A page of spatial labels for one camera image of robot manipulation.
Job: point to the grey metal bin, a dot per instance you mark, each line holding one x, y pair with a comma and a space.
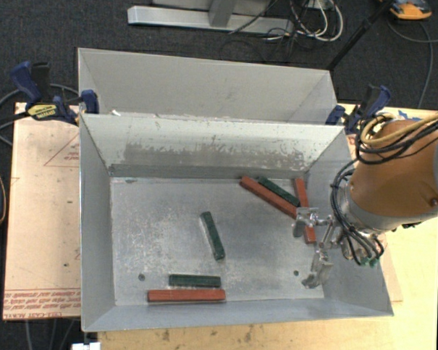
173, 219

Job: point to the red-brown flat block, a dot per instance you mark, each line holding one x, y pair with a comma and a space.
186, 295
268, 196
301, 191

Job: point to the brown cardboard board red print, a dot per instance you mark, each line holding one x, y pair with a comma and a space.
43, 206

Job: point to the dark green flat block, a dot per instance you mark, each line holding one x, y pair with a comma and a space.
280, 192
194, 281
212, 236

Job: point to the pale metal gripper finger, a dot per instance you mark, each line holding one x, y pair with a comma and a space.
318, 269
304, 215

